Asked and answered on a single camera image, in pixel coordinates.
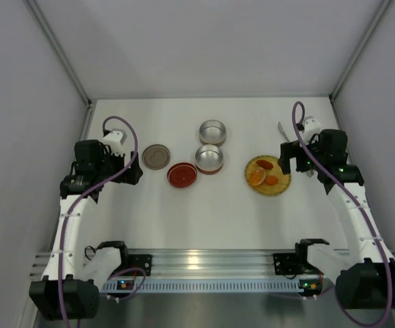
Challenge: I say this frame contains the steel food tongs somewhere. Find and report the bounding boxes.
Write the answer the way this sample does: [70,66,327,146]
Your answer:
[277,122,316,178]

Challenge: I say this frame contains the dark red fried piece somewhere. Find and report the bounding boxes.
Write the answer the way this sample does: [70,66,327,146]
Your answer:
[256,159,273,170]

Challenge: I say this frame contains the sesame burger bun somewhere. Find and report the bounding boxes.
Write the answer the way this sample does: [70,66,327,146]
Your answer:
[248,167,267,187]

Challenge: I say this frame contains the red round lid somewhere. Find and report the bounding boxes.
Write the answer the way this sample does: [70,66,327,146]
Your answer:
[167,162,198,188]

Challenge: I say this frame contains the orange fried chicken piece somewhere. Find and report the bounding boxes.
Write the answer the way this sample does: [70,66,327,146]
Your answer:
[265,175,279,186]

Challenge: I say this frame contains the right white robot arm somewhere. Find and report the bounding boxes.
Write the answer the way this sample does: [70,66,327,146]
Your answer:
[278,129,395,310]

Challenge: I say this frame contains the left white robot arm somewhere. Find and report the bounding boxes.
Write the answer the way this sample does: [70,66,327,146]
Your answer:
[29,140,145,327]

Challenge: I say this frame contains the round bamboo tray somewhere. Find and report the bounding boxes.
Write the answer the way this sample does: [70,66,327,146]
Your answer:
[244,155,292,196]

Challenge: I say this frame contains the taupe round lid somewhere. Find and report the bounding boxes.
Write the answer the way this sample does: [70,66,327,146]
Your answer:
[141,144,170,170]

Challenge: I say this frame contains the steel bowl red base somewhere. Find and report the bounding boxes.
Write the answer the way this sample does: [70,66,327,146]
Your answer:
[195,144,224,175]

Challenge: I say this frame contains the steel bowl taupe base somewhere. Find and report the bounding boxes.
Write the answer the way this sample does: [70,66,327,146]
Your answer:
[199,120,227,146]

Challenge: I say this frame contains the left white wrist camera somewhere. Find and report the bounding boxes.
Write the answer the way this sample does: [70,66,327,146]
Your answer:
[102,129,127,157]

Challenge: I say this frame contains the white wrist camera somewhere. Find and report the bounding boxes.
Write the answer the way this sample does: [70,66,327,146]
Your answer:
[301,116,322,143]
[102,129,127,157]

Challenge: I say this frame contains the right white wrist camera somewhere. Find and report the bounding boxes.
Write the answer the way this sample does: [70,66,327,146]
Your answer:
[301,116,322,143]

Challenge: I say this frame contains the right aluminium frame post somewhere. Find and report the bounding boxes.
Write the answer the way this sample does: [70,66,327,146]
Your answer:
[329,0,394,104]

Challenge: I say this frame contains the aluminium frame post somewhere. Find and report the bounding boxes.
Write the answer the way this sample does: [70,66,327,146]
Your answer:
[329,0,394,104]
[23,0,92,107]

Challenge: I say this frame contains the aluminium mounting rail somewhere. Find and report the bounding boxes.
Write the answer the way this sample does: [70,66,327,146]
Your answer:
[29,248,395,278]

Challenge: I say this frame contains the slotted cable duct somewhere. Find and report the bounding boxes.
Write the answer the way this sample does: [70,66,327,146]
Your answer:
[100,278,322,295]

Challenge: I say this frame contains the left aluminium frame post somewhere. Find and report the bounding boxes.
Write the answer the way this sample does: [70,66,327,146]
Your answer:
[23,0,92,107]

